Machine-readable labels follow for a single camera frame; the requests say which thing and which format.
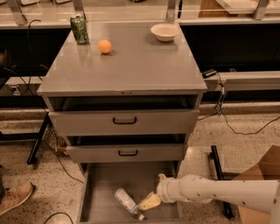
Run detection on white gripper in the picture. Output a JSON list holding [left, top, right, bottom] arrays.
[[138, 173, 178, 211]]

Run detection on clear plastic bottle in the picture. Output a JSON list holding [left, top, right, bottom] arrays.
[[115, 188, 144, 221]]

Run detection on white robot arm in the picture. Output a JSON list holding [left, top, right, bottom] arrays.
[[138, 174, 280, 224]]

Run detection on grey middle drawer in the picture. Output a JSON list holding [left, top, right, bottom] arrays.
[[66, 144, 187, 163]]

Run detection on grey drawer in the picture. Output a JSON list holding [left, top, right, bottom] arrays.
[[66, 144, 187, 163], [49, 109, 198, 136], [77, 161, 183, 224]]

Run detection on grey bottom drawer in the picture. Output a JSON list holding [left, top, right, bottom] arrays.
[[77, 161, 183, 224]]

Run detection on grey top drawer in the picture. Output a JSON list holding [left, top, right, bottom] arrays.
[[49, 109, 198, 136]]

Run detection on grey drawer cabinet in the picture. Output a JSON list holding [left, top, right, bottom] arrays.
[[37, 20, 208, 176]]

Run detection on black metal floor bar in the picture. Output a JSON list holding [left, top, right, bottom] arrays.
[[210, 145, 235, 219]]

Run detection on brown cardboard box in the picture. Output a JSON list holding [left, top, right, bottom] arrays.
[[234, 145, 280, 224]]

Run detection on black power adapter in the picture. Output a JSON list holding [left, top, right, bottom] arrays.
[[202, 69, 216, 79]]

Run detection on black table leg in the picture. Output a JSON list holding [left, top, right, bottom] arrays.
[[27, 115, 50, 165]]

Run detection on tan shoe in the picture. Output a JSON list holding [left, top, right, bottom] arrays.
[[0, 182, 34, 215]]

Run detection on orange fruit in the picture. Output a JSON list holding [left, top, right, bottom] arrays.
[[98, 39, 112, 54]]

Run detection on white paper bowl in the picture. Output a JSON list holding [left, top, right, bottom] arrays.
[[150, 24, 179, 42]]

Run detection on green soda can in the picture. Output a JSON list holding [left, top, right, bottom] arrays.
[[70, 14, 89, 45]]

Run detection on black middle drawer handle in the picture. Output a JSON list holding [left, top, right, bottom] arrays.
[[118, 150, 138, 157]]

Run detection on black drawer handle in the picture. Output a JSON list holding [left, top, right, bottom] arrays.
[[118, 150, 138, 157], [112, 117, 137, 125]]

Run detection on black top drawer handle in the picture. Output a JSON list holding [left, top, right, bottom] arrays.
[[112, 117, 137, 125]]

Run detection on black cable bottom left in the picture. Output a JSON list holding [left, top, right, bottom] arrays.
[[43, 212, 74, 224]]

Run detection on black floor cable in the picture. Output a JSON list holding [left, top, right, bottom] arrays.
[[197, 73, 280, 137]]

